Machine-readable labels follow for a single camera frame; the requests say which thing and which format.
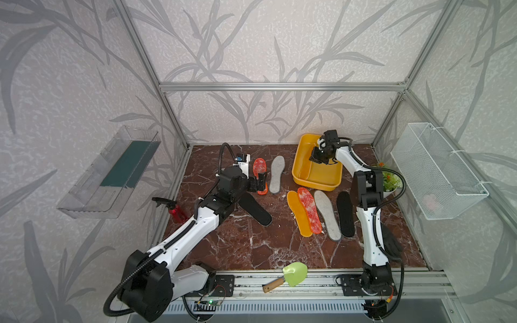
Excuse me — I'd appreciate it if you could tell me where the white wire basket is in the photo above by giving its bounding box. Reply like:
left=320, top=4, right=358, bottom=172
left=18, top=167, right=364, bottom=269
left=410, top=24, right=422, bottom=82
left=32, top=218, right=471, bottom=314
left=391, top=122, right=490, bottom=221

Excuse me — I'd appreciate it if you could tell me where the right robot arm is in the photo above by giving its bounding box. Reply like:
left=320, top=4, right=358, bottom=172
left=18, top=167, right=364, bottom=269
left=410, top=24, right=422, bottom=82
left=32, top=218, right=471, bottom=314
left=309, top=130, right=403, bottom=296

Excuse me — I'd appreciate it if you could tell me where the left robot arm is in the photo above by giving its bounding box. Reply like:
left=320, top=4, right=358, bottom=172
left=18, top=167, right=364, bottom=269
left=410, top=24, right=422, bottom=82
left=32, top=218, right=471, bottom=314
left=103, top=154, right=273, bottom=322

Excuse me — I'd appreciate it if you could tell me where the far grey insole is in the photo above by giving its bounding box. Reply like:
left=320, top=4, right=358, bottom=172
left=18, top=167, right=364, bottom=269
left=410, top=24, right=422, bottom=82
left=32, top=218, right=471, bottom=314
left=269, top=156, right=285, bottom=194

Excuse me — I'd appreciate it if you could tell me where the green garden trowel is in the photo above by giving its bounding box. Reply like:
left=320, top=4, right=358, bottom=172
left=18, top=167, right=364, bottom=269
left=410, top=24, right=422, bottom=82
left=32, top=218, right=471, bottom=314
left=263, top=262, right=308, bottom=293

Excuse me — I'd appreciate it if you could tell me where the green circuit board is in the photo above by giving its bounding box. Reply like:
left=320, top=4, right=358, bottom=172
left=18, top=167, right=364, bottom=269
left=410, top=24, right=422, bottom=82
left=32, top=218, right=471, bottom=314
left=194, top=299, right=224, bottom=312

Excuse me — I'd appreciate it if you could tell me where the yellow plastic storage box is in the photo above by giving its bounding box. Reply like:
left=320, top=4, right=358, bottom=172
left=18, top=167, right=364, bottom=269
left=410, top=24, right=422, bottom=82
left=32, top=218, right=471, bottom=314
left=292, top=134, right=343, bottom=192

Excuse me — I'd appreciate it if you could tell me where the red spray bottle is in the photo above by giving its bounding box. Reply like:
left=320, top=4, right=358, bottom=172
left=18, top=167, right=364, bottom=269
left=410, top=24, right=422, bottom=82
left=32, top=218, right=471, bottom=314
left=152, top=196, right=188, bottom=224

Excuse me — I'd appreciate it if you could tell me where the near grey insole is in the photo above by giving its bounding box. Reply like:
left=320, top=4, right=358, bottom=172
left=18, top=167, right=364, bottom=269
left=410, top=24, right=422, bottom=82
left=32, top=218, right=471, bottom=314
left=314, top=191, right=342, bottom=242

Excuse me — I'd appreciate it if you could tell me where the red insole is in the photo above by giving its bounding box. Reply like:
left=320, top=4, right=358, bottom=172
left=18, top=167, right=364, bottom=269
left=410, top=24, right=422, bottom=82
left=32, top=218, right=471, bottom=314
left=253, top=158, right=269, bottom=195
left=297, top=187, right=323, bottom=234

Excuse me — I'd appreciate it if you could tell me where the grey insole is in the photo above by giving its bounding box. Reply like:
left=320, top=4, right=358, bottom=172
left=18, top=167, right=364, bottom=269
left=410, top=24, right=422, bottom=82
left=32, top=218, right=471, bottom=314
left=314, top=191, right=342, bottom=242
left=269, top=156, right=285, bottom=194

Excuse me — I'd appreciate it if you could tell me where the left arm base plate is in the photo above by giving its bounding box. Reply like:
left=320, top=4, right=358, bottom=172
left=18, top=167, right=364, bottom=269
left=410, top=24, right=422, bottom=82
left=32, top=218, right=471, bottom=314
left=193, top=274, right=236, bottom=297

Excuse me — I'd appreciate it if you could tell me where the clear plastic wall shelf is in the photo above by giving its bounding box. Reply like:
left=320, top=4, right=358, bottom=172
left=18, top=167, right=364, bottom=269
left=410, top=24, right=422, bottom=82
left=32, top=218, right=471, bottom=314
left=57, top=126, right=161, bottom=219

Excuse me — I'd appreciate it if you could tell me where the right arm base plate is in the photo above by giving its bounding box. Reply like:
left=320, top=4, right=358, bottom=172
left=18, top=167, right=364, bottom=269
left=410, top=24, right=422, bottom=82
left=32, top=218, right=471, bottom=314
left=335, top=274, right=398, bottom=298

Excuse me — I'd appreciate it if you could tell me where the potted artificial plant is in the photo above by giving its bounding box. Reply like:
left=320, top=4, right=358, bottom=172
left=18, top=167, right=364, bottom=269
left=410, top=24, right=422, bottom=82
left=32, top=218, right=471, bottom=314
left=372, top=162, right=405, bottom=199

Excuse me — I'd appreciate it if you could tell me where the black insole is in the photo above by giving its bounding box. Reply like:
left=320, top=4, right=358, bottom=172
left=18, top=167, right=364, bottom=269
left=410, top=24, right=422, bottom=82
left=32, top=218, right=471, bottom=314
left=336, top=191, right=355, bottom=238
left=238, top=192, right=273, bottom=227

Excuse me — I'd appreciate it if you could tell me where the right black insole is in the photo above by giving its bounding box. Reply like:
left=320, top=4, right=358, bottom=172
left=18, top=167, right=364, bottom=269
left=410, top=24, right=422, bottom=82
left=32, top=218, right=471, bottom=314
left=336, top=191, right=355, bottom=238

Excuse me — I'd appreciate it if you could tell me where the left black insole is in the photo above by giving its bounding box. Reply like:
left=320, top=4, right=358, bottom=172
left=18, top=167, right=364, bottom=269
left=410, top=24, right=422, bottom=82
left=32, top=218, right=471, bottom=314
left=238, top=192, right=273, bottom=227

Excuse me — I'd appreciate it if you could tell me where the yellow insole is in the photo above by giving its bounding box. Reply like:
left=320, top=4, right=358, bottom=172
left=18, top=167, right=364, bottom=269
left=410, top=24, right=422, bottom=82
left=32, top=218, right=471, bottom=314
left=287, top=191, right=313, bottom=238

